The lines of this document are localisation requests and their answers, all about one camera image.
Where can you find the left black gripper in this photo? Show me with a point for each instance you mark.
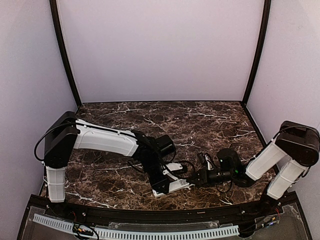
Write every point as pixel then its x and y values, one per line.
pixel 160 185

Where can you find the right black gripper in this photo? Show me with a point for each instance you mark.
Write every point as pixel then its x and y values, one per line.
pixel 203 176

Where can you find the white remote control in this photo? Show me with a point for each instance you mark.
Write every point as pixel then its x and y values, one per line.
pixel 174 186

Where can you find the white battery cover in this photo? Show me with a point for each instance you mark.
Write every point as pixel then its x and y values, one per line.
pixel 172 177

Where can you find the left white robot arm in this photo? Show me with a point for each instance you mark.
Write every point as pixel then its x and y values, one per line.
pixel 69 133

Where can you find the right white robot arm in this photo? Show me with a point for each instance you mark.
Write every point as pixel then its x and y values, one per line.
pixel 297 143

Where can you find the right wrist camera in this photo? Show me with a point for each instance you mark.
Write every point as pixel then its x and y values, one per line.
pixel 206 161

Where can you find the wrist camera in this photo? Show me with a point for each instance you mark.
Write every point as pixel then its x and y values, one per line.
pixel 206 161
pixel 172 167

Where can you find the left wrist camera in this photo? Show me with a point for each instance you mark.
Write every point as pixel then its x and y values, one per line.
pixel 172 167

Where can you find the black front table rail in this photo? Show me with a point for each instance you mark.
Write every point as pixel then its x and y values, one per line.
pixel 241 213

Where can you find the white slotted cable duct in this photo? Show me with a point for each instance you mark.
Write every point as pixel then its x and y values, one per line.
pixel 113 234

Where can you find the left black frame post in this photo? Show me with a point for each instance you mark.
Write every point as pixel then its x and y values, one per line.
pixel 63 51

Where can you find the black frame post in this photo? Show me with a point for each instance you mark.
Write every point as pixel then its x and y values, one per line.
pixel 258 51
pixel 63 51

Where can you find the right black frame post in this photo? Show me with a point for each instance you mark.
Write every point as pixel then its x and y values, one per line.
pixel 258 51

